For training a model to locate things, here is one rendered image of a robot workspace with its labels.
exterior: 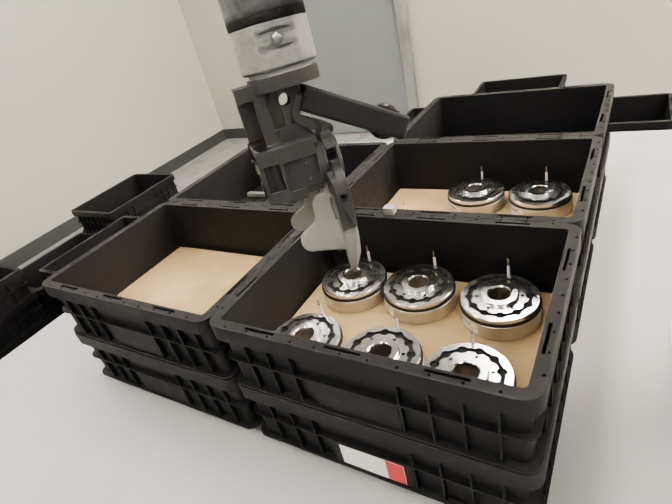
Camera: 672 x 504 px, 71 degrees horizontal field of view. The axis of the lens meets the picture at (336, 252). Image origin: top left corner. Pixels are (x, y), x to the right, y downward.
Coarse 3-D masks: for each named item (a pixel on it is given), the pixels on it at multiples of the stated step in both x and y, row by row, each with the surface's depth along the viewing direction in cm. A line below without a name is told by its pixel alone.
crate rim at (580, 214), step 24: (408, 144) 98; (432, 144) 95; (456, 144) 93; (600, 144) 78; (456, 216) 68; (480, 216) 67; (504, 216) 66; (528, 216) 64; (552, 216) 63; (576, 216) 62
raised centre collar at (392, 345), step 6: (372, 342) 59; (378, 342) 59; (384, 342) 59; (390, 342) 59; (366, 348) 59; (372, 348) 59; (390, 348) 58; (396, 348) 58; (390, 354) 57; (396, 354) 57
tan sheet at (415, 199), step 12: (408, 192) 101; (420, 192) 100; (432, 192) 99; (444, 192) 98; (396, 204) 98; (408, 204) 97; (420, 204) 95; (432, 204) 94; (444, 204) 93; (564, 216) 80
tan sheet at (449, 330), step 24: (456, 288) 70; (312, 312) 73; (336, 312) 72; (360, 312) 71; (384, 312) 69; (456, 312) 66; (432, 336) 63; (456, 336) 62; (528, 336) 59; (528, 360) 56
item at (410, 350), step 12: (360, 336) 61; (372, 336) 62; (384, 336) 60; (396, 336) 61; (408, 336) 60; (360, 348) 60; (408, 348) 58; (420, 348) 57; (408, 360) 56; (420, 360) 56
